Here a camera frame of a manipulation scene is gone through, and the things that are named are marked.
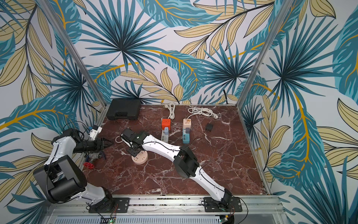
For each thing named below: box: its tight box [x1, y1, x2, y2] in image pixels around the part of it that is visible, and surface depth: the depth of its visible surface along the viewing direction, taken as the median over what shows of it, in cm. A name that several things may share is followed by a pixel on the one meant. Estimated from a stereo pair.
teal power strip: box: [182, 127, 190, 144], surface depth 100 cm
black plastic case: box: [106, 98, 142, 121], surface depth 116 cm
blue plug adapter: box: [164, 126, 169, 135], surface depth 99 cm
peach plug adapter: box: [182, 118, 192, 129], surface depth 100 cm
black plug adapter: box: [205, 122, 214, 132], surface depth 105 cm
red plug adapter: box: [161, 118, 172, 131], surface depth 100 cm
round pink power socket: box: [131, 150, 149, 165], surface depth 89 cm
